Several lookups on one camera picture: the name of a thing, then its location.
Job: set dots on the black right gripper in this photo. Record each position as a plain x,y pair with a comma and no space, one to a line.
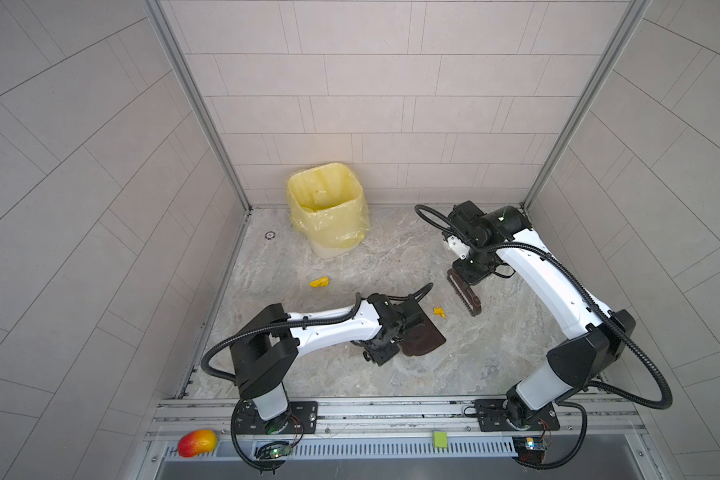
468,277

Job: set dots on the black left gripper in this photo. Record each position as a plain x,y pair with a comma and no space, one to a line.
383,359

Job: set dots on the brown hand brush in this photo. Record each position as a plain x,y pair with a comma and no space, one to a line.
465,292

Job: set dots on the brown dustpan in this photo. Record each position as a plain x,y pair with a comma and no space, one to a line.
418,334

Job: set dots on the yellow-lined trash bin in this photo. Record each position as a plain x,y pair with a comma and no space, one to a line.
328,205

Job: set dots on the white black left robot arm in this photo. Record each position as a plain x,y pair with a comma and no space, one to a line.
257,358

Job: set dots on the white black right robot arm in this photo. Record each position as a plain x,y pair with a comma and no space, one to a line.
596,336

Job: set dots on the yellow paper scrap centre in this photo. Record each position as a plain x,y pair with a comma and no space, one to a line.
439,312

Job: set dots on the yellow paper scrap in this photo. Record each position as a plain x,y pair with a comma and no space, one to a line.
439,312
321,282

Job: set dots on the yellow paper scrap left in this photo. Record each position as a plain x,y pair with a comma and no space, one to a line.
321,282

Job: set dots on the left circuit board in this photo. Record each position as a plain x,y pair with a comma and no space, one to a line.
273,451

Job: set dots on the circuit board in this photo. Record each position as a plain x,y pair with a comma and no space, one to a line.
273,451
530,450

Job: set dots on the right circuit board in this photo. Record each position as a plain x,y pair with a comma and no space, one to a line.
530,450

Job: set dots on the red yellow mango toy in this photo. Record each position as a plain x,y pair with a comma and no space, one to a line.
198,442

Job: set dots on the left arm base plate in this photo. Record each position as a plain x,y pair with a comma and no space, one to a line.
299,418

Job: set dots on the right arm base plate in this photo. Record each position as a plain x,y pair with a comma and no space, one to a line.
492,416

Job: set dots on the aluminium front rail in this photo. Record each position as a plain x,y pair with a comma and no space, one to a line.
373,428

